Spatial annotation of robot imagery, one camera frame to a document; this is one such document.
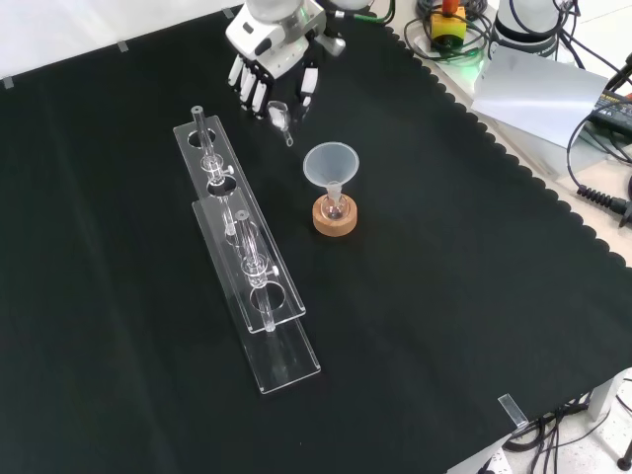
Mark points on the black power supply box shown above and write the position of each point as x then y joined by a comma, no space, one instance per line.
617,111

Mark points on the translucent plastic funnel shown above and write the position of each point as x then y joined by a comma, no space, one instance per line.
331,163

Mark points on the white power strip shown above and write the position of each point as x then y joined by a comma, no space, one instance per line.
491,461

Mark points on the small glass round-bottom flask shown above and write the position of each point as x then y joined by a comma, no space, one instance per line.
333,210

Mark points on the yellow stop button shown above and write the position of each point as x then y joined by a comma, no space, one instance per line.
447,24

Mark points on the clear acrylic funnel stand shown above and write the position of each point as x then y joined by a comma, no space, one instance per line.
296,368

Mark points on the black bench cloth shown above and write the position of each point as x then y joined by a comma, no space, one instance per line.
419,296

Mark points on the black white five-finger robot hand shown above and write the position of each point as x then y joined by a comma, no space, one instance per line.
276,42

